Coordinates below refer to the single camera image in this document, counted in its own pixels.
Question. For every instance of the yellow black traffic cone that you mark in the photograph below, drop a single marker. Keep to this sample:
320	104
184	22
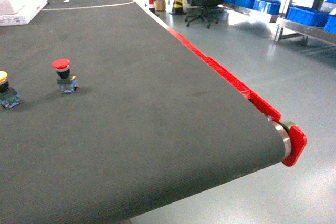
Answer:
177	8

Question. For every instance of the white flat box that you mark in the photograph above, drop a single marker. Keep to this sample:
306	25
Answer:
20	12

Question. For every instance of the red mushroom push button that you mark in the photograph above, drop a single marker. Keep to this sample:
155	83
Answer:
67	83

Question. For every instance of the red conveyor side rail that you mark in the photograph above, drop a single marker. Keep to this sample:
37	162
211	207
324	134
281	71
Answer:
297	137

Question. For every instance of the steel shelf rack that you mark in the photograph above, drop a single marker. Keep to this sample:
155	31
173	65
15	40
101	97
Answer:
297	21

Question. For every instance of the yellow mushroom push button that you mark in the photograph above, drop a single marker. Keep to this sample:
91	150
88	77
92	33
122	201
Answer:
9	97

